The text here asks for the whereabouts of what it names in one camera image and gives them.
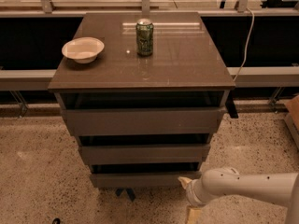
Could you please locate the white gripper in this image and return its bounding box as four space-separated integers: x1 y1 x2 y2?
178 176 206 224

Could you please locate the grey bottom drawer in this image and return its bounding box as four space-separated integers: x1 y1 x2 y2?
90 172 201 189

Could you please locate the grey drawer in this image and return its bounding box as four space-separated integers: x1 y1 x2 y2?
90 172 201 189
62 108 225 136
78 144 210 165

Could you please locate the grey middle drawer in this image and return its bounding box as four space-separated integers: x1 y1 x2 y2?
78 144 210 165

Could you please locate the grey top drawer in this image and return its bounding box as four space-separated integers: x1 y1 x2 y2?
62 108 225 136

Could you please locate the grey drawer cabinet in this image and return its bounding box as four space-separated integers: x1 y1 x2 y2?
47 11 239 203

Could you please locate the wooden box at right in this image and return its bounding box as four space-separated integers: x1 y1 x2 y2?
284 95 299 148

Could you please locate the green soda can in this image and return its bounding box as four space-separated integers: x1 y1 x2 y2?
135 19 154 56

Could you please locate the white bowl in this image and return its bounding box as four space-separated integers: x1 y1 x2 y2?
62 37 105 63

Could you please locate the metal railing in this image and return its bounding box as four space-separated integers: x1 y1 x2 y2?
0 0 299 119

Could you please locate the white cable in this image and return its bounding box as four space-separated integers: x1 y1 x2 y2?
233 7 255 82

